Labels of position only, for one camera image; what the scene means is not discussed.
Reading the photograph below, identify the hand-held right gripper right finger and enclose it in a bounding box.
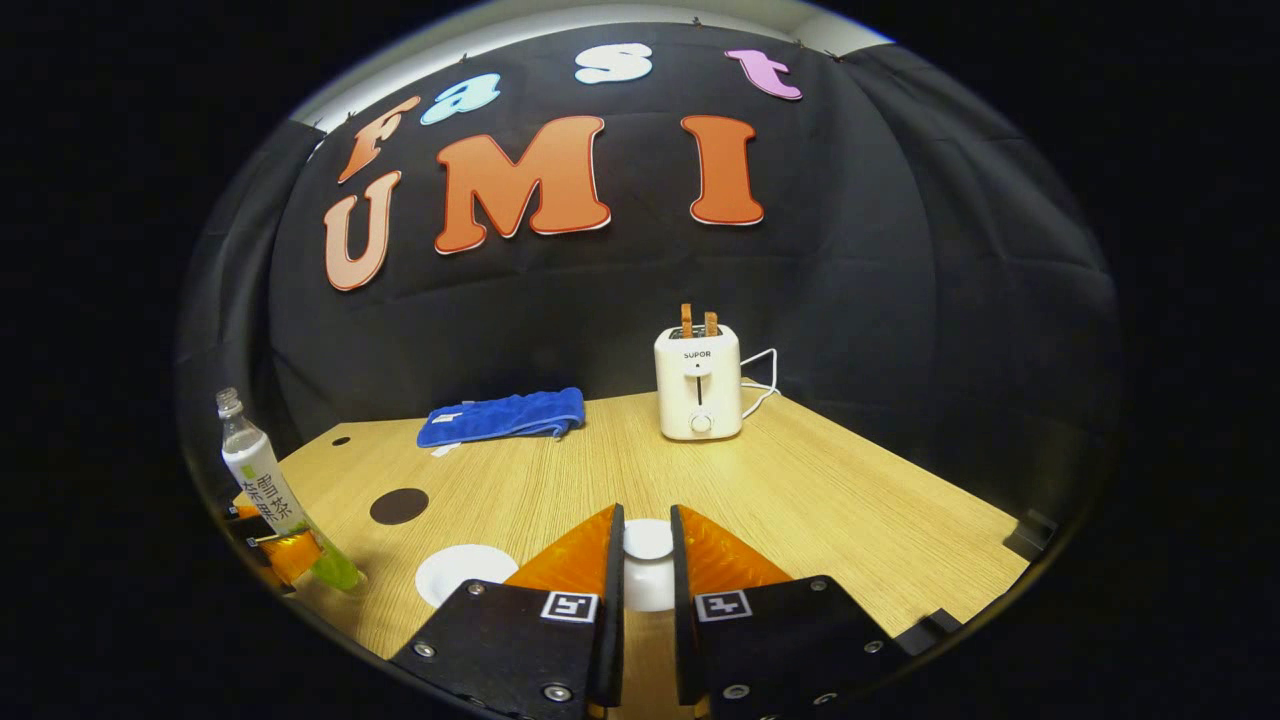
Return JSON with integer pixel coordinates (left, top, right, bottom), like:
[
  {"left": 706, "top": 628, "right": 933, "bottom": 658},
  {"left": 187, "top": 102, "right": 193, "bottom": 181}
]
[{"left": 670, "top": 503, "right": 913, "bottom": 720}]

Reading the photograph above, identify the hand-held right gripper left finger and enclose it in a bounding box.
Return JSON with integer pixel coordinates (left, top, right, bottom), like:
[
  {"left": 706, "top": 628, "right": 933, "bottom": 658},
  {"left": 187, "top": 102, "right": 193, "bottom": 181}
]
[{"left": 388, "top": 503, "right": 627, "bottom": 720}]

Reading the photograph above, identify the clear water bottle green label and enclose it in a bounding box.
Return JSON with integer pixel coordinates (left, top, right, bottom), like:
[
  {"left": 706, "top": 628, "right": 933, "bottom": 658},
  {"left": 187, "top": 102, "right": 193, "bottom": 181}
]
[{"left": 215, "top": 388, "right": 366, "bottom": 593}]

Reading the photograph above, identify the white teacup lid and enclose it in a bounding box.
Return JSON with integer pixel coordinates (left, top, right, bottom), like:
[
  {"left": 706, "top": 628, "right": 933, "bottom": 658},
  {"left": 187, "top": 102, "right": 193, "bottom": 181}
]
[{"left": 622, "top": 518, "right": 679, "bottom": 613}]

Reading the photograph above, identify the dark round coaster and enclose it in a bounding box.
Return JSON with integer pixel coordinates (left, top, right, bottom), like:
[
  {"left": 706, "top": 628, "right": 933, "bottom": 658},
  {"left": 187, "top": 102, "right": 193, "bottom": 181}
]
[{"left": 370, "top": 488, "right": 431, "bottom": 526}]

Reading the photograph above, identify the white teacup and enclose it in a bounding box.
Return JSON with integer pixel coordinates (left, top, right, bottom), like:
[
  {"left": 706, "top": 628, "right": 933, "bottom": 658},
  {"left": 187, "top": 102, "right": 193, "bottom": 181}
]
[{"left": 415, "top": 544, "right": 521, "bottom": 609}]

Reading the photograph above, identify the blue towel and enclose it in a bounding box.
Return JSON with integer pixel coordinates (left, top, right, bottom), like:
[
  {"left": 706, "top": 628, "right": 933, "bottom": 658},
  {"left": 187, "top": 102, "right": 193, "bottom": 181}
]
[{"left": 417, "top": 388, "right": 586, "bottom": 450}]

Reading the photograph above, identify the white toaster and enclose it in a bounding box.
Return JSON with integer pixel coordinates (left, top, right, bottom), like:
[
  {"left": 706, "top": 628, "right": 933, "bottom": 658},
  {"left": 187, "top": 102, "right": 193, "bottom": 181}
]
[{"left": 654, "top": 322, "right": 744, "bottom": 442}]

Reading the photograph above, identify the small dark block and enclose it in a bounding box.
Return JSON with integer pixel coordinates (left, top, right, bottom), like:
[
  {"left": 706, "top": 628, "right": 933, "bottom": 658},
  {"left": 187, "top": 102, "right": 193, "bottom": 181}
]
[{"left": 1004, "top": 510, "right": 1058, "bottom": 563}]

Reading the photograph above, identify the black backdrop cloth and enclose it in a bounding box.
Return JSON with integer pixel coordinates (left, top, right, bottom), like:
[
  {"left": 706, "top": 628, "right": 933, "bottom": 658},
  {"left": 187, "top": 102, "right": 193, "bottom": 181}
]
[{"left": 175, "top": 20, "right": 1121, "bottom": 531}]

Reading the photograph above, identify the white toaster power cord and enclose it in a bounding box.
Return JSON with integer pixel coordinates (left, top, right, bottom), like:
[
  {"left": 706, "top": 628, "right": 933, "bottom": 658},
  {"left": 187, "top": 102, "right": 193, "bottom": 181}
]
[{"left": 739, "top": 348, "right": 782, "bottom": 420}]

